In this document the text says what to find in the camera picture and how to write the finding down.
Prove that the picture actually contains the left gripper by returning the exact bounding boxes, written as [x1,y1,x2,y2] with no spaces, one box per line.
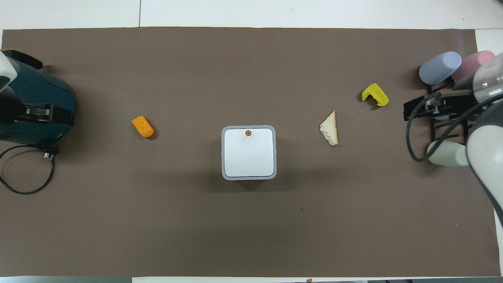
[0,94,30,124]

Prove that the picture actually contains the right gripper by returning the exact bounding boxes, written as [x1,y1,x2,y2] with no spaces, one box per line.
[442,74,482,119]

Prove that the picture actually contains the white bin with grey rim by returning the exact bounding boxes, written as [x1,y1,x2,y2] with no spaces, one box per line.
[221,125,277,181]

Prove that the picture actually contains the dark teal appliance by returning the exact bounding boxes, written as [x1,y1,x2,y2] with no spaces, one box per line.
[0,49,76,147]

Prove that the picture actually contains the pink cup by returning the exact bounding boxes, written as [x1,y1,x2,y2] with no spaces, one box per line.
[450,50,496,82]

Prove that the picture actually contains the blue-grey cup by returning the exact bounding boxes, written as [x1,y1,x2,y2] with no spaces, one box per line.
[419,51,462,86]

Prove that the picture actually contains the dark brown cup rack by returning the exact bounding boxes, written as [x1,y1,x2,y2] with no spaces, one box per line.
[426,78,474,143]

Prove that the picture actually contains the light green cup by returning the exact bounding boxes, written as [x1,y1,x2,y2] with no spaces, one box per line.
[427,140,470,167]

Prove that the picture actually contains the yellow curved sponge piece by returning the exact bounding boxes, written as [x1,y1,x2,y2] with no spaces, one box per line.
[362,83,390,107]

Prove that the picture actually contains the orange sponge block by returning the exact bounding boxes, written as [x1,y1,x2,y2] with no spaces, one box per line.
[131,116,155,139]

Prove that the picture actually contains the triangular bread slice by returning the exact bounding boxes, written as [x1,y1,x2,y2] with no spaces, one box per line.
[319,110,339,147]

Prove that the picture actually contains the black power cable with plug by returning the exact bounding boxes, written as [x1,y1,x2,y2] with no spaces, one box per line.
[0,145,59,195]

